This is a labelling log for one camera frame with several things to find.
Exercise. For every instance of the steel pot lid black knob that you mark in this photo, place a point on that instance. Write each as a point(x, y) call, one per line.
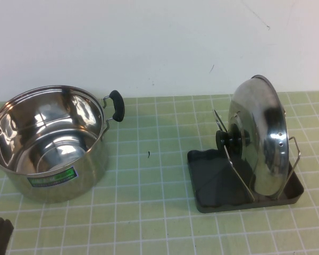
point(260, 132)

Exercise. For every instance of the stainless steel cooking pot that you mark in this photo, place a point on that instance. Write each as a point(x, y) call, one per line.
point(55, 186)

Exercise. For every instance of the green grid tablecloth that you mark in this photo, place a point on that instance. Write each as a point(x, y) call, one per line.
point(149, 225)

